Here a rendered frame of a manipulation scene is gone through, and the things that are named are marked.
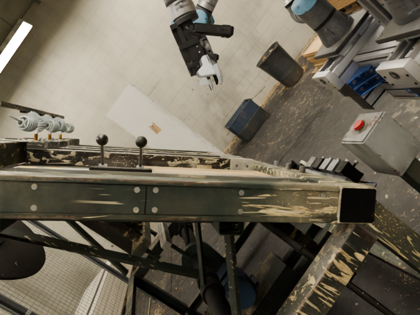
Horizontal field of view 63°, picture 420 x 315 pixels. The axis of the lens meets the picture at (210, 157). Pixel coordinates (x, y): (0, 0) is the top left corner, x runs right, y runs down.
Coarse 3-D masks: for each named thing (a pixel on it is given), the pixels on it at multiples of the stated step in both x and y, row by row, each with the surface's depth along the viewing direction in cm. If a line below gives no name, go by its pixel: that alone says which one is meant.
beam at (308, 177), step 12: (264, 168) 160; (312, 180) 115; (324, 180) 113; (336, 180) 115; (348, 192) 99; (360, 192) 99; (372, 192) 100; (348, 204) 99; (360, 204) 100; (372, 204) 100; (336, 216) 100; (348, 216) 99; (360, 216) 100; (372, 216) 101
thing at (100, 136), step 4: (100, 136) 105; (104, 136) 105; (96, 140) 105; (100, 140) 104; (104, 140) 105; (108, 140) 107; (100, 144) 105; (104, 144) 106; (100, 164) 111; (104, 164) 111
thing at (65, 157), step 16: (32, 112) 156; (32, 144) 154; (32, 160) 154; (48, 160) 156; (64, 160) 157; (80, 160) 158; (96, 160) 160; (112, 160) 161; (128, 160) 163; (144, 160) 164; (160, 160) 165; (176, 160) 167; (192, 160) 168; (208, 160) 170; (224, 160) 172; (240, 160) 173
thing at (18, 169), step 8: (16, 168) 105; (24, 168) 105; (32, 168) 106; (40, 168) 106; (48, 168) 107; (64, 168) 110; (72, 168) 111; (80, 168) 113; (152, 176) 113; (160, 176) 113; (168, 176) 114; (176, 176) 114; (184, 176) 115; (192, 176) 115; (200, 176) 116; (208, 176) 116; (216, 176) 117; (224, 176) 117; (232, 176) 118; (240, 176) 118; (248, 176) 119; (256, 176) 121; (264, 176) 123; (272, 176) 125
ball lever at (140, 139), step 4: (140, 136) 108; (136, 140) 107; (140, 140) 107; (144, 140) 107; (136, 144) 108; (140, 144) 107; (144, 144) 108; (140, 148) 109; (140, 152) 110; (140, 156) 111; (140, 160) 112; (140, 164) 113; (136, 168) 113; (140, 168) 113
